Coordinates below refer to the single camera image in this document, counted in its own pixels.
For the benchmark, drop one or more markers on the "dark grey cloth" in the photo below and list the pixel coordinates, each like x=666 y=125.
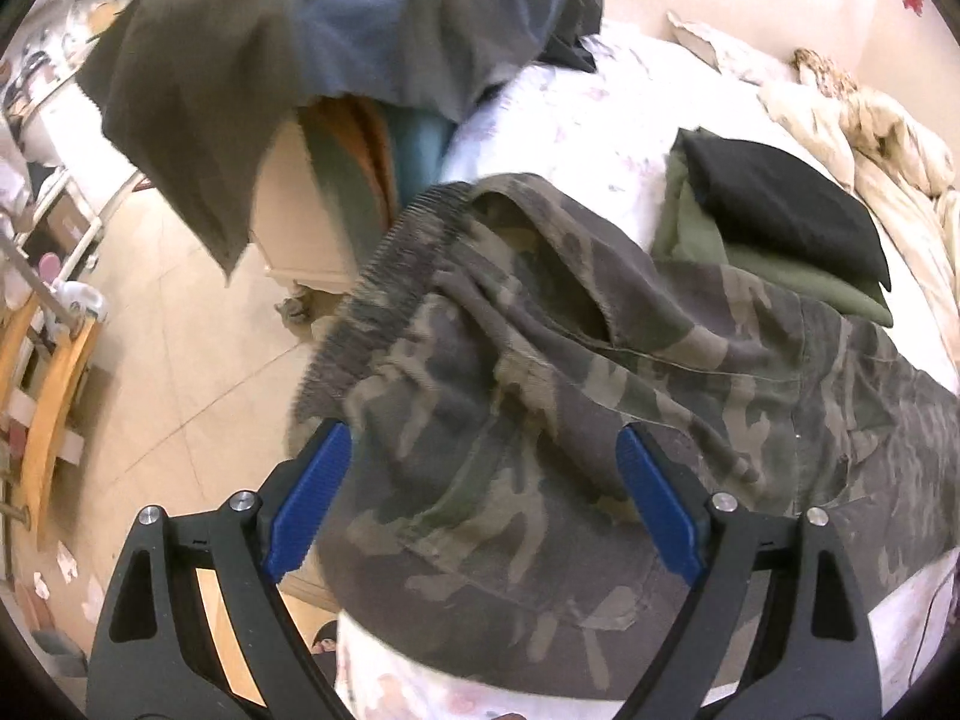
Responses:
x=202 y=90

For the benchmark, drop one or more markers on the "beige quilt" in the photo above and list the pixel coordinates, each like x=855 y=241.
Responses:
x=900 y=157

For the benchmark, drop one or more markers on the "wooden chair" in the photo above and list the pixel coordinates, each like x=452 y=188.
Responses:
x=52 y=405

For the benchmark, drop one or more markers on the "camouflage pants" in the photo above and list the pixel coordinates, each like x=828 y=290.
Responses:
x=525 y=390

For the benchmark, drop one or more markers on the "white table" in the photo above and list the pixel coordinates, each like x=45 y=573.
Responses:
x=60 y=116

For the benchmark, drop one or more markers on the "black folded garment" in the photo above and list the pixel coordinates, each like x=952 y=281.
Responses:
x=780 y=202

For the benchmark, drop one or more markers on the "black cloth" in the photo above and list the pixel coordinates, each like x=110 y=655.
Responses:
x=547 y=7

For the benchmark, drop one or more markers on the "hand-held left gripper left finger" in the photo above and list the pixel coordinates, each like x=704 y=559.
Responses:
x=311 y=495

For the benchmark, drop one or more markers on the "white cabinet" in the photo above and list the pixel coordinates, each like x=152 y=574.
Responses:
x=300 y=225

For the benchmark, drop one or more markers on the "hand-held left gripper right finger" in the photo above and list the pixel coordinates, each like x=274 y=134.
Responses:
x=660 y=502

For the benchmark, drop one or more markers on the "teal cloth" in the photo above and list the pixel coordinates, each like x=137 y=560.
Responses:
x=420 y=157

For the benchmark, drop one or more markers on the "white floral bed sheet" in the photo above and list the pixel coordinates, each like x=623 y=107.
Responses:
x=585 y=127

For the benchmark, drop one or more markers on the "olive green folded garment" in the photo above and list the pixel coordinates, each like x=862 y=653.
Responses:
x=697 y=240

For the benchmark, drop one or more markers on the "cream pillow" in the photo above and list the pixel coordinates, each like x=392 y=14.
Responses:
x=735 y=52

